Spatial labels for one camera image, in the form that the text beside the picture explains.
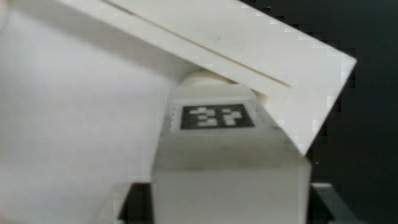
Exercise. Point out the white square table top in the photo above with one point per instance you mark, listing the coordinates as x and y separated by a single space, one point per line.
96 55

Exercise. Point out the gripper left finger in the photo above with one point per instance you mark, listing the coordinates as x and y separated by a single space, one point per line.
128 205

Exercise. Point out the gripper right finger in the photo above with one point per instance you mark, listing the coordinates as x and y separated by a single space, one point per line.
329 210

